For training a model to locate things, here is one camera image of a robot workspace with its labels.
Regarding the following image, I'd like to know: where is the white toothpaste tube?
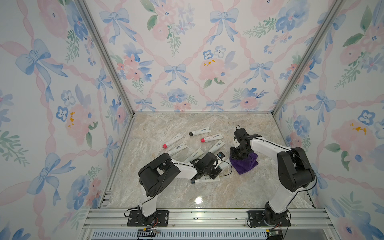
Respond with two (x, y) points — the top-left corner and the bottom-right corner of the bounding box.
(218, 161), (232, 171)

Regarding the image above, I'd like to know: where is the purple cloth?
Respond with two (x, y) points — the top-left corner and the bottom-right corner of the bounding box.
(230, 153), (259, 175)

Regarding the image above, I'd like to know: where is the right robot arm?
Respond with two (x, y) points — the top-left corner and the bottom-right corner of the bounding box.
(230, 128), (317, 225)

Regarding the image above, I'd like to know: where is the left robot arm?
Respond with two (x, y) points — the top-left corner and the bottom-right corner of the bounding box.
(138, 152), (225, 219)

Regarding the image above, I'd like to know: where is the white tube front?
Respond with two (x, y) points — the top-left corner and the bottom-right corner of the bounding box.
(191, 176), (220, 184)

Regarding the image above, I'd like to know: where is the white tube centre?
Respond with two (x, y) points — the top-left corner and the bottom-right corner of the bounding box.
(184, 149), (204, 163)

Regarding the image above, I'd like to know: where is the white tube grey cap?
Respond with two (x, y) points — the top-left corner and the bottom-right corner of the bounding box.
(209, 140), (225, 154)

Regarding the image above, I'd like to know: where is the white tube pink cap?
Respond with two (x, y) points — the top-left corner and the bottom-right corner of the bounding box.
(163, 134), (184, 149)
(201, 134), (223, 143)

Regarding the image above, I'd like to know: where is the white tube black cap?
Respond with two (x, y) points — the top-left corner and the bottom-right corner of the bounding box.
(189, 127), (211, 136)

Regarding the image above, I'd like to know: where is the white tube dark cap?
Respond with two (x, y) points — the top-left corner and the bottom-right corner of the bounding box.
(168, 143), (188, 156)

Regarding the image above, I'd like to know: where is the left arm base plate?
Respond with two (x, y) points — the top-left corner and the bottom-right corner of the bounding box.
(127, 210), (170, 227)

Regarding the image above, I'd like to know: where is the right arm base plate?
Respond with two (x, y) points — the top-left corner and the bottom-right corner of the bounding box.
(247, 210), (291, 228)

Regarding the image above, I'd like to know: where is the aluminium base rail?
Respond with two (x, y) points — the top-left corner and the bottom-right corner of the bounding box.
(78, 208), (340, 240)

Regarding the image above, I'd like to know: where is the aluminium corner post right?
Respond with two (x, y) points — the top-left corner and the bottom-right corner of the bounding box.
(272, 0), (345, 118)

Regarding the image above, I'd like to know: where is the aluminium corner post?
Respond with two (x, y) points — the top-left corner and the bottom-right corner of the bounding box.
(75, 0), (135, 118)
(272, 0), (345, 118)

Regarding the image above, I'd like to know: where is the aluminium corner post left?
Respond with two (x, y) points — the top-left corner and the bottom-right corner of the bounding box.
(75, 0), (135, 118)

